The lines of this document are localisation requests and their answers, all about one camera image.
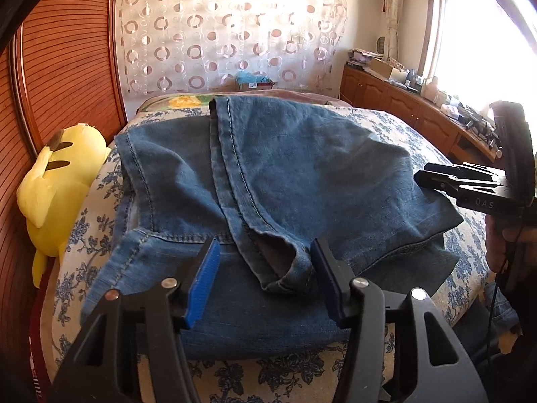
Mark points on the beige bottle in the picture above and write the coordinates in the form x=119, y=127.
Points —
x=431, y=88

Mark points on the floral bed mattress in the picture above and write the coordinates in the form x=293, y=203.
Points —
x=402, y=130

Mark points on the pile of papers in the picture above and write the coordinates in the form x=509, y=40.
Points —
x=363, y=56

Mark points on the blue denim pants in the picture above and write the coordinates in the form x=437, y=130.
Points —
x=293, y=168

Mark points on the colourful floral blanket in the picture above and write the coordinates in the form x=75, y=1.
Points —
x=180, y=101

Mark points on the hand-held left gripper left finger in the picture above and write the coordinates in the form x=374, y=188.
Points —
x=205, y=285

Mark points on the pale patterned side curtain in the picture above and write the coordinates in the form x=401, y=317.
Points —
x=394, y=8

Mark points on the person's leg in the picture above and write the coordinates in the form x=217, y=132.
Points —
x=505, y=310

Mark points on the person's right hand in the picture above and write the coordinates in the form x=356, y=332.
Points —
x=499, y=243

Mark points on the dark blue bottle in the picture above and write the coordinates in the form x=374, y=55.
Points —
x=411, y=77

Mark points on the long wooden cabinet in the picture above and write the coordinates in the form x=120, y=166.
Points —
x=398, y=100

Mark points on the yellow plush toy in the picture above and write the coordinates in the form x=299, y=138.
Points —
x=63, y=184

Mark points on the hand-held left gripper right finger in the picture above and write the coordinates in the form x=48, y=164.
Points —
x=327, y=285

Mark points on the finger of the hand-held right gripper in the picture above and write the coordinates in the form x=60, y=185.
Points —
x=470, y=172
x=436, y=182

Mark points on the bright window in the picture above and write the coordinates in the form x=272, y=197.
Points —
x=474, y=42

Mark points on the black clamp device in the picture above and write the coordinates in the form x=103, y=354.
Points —
x=478, y=128

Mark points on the red patterned cloth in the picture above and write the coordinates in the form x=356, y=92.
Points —
x=40, y=344

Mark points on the open cardboard box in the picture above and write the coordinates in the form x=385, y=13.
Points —
x=384, y=67

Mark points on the sheer curtain with circles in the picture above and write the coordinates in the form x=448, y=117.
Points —
x=209, y=29

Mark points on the box with blue cloth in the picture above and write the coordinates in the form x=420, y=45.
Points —
x=251, y=79

